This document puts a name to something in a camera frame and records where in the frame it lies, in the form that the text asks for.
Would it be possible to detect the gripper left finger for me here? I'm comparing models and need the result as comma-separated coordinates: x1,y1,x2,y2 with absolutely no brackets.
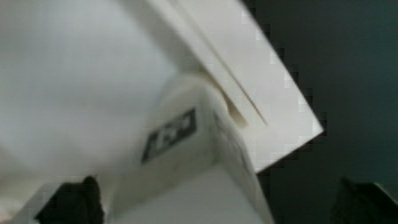
11,174,107,224

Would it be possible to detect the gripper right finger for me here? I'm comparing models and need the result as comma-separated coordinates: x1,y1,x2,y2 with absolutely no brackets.
331,178,398,224

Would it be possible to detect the white table leg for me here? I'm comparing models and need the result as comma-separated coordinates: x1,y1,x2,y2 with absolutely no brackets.
107,74,276,224

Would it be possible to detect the white square table top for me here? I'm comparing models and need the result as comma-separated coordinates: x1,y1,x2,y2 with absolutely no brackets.
0,0,322,224

